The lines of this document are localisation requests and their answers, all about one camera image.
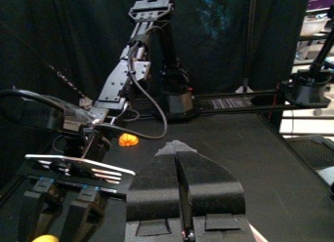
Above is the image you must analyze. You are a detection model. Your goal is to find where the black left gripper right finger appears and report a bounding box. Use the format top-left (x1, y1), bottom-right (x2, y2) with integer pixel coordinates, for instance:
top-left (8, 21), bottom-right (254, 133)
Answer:
top-left (173, 150), bottom-right (258, 242)

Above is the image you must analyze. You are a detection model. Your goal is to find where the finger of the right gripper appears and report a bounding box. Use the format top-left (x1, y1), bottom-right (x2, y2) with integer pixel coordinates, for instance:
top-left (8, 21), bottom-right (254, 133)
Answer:
top-left (17, 180), bottom-right (68, 242)
top-left (59, 186), bottom-right (109, 242)

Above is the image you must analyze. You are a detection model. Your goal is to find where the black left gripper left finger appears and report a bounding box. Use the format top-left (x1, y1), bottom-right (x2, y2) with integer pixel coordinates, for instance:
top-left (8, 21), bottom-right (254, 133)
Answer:
top-left (124, 173), bottom-right (188, 242)

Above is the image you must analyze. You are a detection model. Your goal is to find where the yellow can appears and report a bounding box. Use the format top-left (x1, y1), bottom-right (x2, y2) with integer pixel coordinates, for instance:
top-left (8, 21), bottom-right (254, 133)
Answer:
top-left (29, 233), bottom-right (60, 242)

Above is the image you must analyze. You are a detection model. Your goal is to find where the orange toy pumpkin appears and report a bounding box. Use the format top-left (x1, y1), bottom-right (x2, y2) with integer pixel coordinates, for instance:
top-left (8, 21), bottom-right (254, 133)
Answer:
top-left (117, 133), bottom-right (140, 148)

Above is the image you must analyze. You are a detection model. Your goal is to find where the grey tape patch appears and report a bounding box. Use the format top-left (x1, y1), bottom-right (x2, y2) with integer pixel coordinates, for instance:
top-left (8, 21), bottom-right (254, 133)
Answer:
top-left (153, 140), bottom-right (197, 157)

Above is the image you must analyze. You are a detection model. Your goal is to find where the black mesh chair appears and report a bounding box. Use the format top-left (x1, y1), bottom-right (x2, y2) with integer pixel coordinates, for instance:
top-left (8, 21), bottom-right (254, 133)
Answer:
top-left (283, 134), bottom-right (334, 172)

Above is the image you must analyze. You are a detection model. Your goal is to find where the black cloth curtain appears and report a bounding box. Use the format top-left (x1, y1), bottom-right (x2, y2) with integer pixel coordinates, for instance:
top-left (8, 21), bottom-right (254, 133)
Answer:
top-left (0, 0), bottom-right (312, 188)

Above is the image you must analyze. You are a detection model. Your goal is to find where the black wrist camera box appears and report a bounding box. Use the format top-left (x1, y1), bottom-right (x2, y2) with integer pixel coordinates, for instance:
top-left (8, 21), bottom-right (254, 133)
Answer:
top-left (0, 95), bottom-right (95, 133)

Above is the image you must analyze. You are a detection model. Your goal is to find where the black aluminium frame rail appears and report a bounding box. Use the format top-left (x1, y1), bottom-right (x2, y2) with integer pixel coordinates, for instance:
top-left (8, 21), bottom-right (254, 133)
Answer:
top-left (191, 89), bottom-right (331, 115)

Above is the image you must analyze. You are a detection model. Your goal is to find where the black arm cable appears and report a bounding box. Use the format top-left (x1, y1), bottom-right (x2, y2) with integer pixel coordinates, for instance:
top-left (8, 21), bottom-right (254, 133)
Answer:
top-left (95, 24), bottom-right (169, 141)

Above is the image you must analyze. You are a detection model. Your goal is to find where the black frame post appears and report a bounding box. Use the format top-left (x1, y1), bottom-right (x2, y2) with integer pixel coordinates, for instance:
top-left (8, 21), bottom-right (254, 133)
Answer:
top-left (235, 0), bottom-right (258, 95)

